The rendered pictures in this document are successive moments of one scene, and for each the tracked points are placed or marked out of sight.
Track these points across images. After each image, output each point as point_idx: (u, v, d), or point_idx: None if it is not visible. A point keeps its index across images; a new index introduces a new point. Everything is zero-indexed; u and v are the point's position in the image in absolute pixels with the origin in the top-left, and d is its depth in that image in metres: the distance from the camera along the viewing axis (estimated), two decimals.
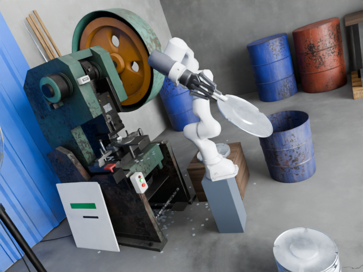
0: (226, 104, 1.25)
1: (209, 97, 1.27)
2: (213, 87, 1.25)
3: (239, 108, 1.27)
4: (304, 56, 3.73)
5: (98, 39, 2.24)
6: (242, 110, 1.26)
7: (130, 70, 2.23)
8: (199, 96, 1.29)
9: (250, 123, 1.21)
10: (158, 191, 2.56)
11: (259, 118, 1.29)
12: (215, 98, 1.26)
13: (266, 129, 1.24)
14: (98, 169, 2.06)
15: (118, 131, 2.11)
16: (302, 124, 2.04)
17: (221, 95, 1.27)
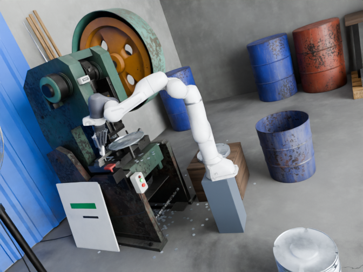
0: (138, 136, 2.10)
1: (101, 147, 1.72)
2: (105, 142, 1.75)
3: (130, 139, 2.08)
4: (304, 56, 3.73)
5: None
6: (128, 140, 2.08)
7: (128, 56, 2.18)
8: (98, 143, 1.68)
9: (123, 139, 2.15)
10: (158, 191, 2.56)
11: (116, 145, 2.06)
12: (103, 149, 1.75)
13: (113, 144, 2.13)
14: (98, 169, 2.06)
15: (118, 131, 2.11)
16: (302, 124, 2.04)
17: None
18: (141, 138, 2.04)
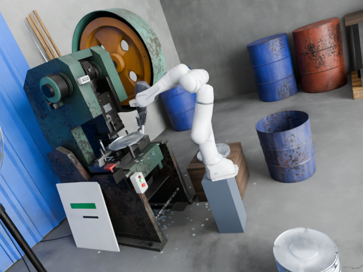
0: (120, 140, 2.18)
1: (142, 126, 2.07)
2: (145, 122, 2.10)
3: (126, 138, 2.14)
4: (304, 56, 3.73)
5: None
6: (127, 138, 2.13)
7: (125, 52, 2.17)
8: (140, 122, 2.03)
9: (123, 143, 2.05)
10: (158, 191, 2.56)
11: (136, 138, 2.08)
12: (143, 128, 2.10)
13: (133, 142, 2.01)
14: (98, 169, 2.06)
15: (118, 131, 2.11)
16: (302, 124, 2.04)
17: None
18: (124, 136, 2.23)
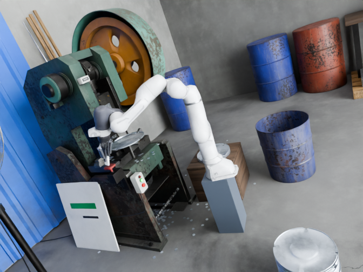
0: (124, 145, 2.01)
1: (106, 157, 1.75)
2: (110, 153, 1.78)
3: (122, 142, 2.07)
4: (304, 56, 3.73)
5: (131, 45, 2.12)
6: (123, 141, 2.08)
7: None
8: (102, 153, 1.70)
9: (133, 136, 2.13)
10: (158, 191, 2.56)
11: (122, 138, 2.17)
12: (108, 160, 1.77)
13: (130, 134, 2.21)
14: (98, 169, 2.06)
15: None
16: (302, 124, 2.04)
17: None
18: (116, 149, 1.99)
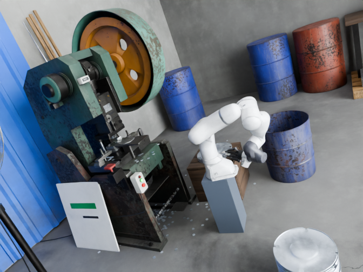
0: None
1: (231, 155, 2.19)
2: None
3: None
4: (304, 56, 3.73)
5: (126, 90, 2.36)
6: None
7: (103, 49, 2.26)
8: (236, 157, 2.16)
9: (221, 149, 2.30)
10: (158, 191, 2.56)
11: (219, 145, 2.40)
12: (228, 153, 2.21)
13: (227, 144, 2.35)
14: (98, 169, 2.06)
15: (118, 131, 2.11)
16: (302, 124, 2.04)
17: (224, 152, 2.21)
18: (200, 155, 2.35)
